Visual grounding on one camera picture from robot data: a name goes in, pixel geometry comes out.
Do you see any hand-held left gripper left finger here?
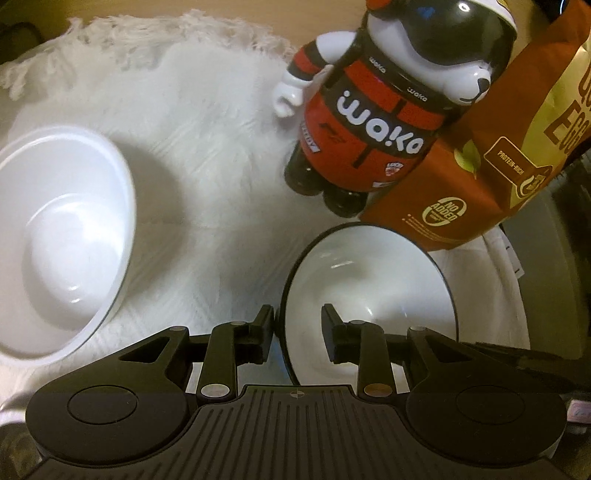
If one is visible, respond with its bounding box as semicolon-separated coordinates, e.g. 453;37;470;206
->
120;304;277;400

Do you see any white fluffy blanket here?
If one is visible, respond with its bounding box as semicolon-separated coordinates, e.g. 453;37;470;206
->
0;11;532;416

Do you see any red and black bear figurine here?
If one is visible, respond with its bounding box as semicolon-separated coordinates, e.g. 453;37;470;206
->
272;0;515;219

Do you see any large white bowl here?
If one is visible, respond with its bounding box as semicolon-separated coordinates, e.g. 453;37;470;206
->
0;126;138;367

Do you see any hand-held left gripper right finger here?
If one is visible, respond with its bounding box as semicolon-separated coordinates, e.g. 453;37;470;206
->
321;304;482;400

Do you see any white bowl with black rim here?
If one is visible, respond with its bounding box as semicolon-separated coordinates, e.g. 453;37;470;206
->
280;223;459;387

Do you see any brown and gold food bag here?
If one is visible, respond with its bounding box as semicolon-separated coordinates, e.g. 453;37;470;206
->
360;0;591;254

